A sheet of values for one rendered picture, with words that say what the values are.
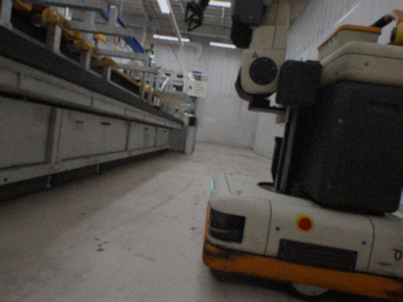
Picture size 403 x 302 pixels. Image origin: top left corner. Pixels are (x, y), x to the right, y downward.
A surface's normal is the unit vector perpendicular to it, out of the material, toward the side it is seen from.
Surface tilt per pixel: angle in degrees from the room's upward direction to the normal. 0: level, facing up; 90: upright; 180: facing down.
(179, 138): 90
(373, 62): 90
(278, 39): 90
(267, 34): 90
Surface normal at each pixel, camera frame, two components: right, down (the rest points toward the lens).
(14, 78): 0.99, 0.15
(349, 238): -0.05, 0.04
